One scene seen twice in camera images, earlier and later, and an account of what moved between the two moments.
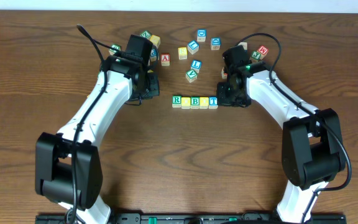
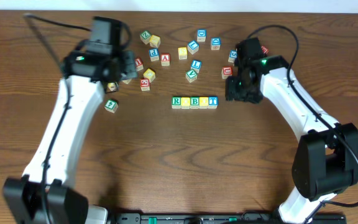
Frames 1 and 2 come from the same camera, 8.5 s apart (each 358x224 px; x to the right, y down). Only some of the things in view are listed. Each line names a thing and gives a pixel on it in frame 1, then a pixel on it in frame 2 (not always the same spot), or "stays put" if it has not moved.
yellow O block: x=204 y=102 stays put
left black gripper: x=151 y=86 to x=128 y=66
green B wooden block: x=194 y=102 stays put
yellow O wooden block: x=186 y=102 stays put
